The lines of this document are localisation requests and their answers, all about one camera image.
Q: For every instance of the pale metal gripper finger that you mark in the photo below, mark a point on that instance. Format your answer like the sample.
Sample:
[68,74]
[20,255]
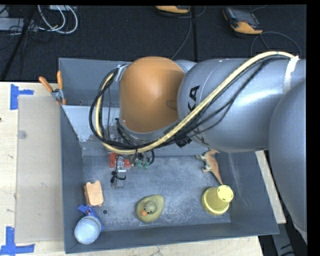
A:
[120,166]
[121,175]

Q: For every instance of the orange sponge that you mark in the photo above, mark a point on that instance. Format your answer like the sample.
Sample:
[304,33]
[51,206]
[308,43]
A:
[94,193]

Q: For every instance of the yellow rubber duck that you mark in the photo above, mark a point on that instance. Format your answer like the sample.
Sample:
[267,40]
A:
[150,208]

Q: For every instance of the grey metal bin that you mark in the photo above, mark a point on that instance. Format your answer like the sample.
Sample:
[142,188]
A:
[175,180]

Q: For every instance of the white spray bottle blue trigger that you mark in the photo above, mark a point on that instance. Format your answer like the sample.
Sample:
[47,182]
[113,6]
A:
[87,230]

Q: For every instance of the orange toy dinosaur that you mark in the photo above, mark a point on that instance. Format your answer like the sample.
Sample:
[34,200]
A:
[210,163]

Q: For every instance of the pale flat board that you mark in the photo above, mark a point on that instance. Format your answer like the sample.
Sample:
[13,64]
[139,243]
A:
[40,162]

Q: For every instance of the yellow cup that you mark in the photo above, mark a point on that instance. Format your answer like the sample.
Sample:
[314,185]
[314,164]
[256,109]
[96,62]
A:
[216,201]

